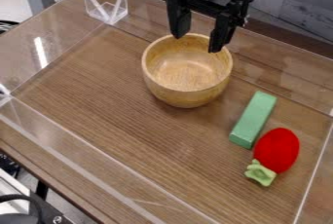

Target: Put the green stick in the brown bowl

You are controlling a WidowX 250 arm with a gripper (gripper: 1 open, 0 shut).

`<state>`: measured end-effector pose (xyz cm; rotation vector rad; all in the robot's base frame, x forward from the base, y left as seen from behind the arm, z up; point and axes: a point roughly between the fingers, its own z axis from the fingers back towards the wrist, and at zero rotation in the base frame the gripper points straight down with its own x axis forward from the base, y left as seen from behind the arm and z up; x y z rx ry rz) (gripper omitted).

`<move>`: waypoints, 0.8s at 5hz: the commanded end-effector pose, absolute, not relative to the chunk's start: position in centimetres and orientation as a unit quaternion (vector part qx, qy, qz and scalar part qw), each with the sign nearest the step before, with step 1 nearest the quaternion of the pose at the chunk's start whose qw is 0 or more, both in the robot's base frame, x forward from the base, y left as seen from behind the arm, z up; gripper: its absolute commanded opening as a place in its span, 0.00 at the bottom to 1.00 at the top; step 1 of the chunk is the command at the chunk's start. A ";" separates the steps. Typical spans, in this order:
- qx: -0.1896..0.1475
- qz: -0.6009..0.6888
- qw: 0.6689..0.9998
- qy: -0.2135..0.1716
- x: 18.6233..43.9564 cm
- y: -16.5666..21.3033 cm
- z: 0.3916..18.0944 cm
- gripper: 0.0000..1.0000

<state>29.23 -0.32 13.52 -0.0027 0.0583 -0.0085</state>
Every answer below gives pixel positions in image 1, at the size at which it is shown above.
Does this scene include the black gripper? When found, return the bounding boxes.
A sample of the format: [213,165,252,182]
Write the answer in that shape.
[166,0,254,53]

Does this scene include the green rectangular block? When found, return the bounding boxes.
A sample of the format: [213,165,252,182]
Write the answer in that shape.
[229,91,277,149]

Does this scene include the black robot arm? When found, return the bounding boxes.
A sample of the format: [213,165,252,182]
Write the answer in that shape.
[166,0,254,53]

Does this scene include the brown wooden bowl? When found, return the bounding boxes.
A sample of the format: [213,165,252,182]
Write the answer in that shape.
[142,33,233,108]

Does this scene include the red plush strawberry toy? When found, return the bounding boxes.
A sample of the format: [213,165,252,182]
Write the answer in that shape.
[245,128,301,187]

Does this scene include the black table leg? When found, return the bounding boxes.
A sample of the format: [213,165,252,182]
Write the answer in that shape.
[35,181,49,201]

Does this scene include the clear acrylic corner bracket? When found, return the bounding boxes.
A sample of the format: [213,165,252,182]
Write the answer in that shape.
[83,0,129,25]

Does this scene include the black cable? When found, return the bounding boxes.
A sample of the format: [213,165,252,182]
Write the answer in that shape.
[0,194,50,224]

